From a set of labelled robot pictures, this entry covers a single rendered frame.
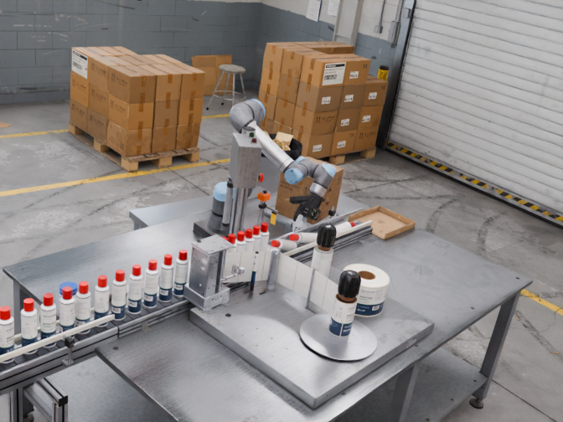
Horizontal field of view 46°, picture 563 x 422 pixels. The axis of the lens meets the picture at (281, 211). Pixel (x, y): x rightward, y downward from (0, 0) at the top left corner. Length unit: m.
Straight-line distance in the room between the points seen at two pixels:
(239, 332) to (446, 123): 5.21
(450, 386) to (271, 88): 4.16
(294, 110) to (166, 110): 1.32
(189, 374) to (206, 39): 7.18
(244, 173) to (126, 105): 3.46
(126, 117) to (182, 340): 3.82
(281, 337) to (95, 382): 1.12
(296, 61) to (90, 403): 4.38
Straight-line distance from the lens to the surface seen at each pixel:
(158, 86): 6.28
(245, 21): 9.61
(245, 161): 2.81
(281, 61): 6.93
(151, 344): 2.62
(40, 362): 2.49
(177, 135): 6.56
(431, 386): 3.74
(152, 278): 2.65
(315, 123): 6.70
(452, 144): 7.46
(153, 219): 3.55
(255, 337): 2.62
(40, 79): 8.29
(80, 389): 3.37
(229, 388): 2.45
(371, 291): 2.82
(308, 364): 2.53
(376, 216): 3.98
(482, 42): 7.22
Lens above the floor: 2.37
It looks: 24 degrees down
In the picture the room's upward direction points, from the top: 9 degrees clockwise
